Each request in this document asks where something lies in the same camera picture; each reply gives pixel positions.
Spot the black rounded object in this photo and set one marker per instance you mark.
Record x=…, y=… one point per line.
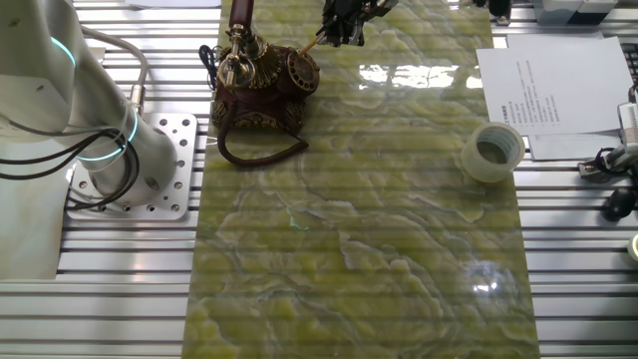
x=618, y=204

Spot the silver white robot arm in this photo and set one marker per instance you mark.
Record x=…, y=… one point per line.
x=99, y=109

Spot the pale green tape roll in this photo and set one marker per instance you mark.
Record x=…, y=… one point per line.
x=634, y=248

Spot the metal camera clamp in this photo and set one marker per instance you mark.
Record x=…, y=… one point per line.
x=615, y=162

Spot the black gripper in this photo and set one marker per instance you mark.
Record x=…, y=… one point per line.
x=369, y=12

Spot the green marble pattern mat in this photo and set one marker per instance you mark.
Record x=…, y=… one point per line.
x=349, y=249

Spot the plain white paper sheet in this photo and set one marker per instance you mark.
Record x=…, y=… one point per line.
x=573, y=147

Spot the grey white equipment box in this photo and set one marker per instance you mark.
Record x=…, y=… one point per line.
x=558, y=10

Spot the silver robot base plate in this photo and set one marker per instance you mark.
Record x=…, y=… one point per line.
x=174, y=134

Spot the red gold phone handset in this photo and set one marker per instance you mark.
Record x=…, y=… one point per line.
x=240, y=12

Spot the black computer keyboard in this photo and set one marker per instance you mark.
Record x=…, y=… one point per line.
x=632, y=60

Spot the printed white paper sheet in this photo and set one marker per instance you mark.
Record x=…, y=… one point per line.
x=174, y=3
x=573, y=80

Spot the clear tape roll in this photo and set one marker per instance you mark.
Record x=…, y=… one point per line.
x=473, y=164

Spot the thin wooden stick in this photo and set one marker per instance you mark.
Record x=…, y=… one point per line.
x=310, y=46

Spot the metal camera stand bracket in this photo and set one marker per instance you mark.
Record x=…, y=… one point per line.
x=501, y=12

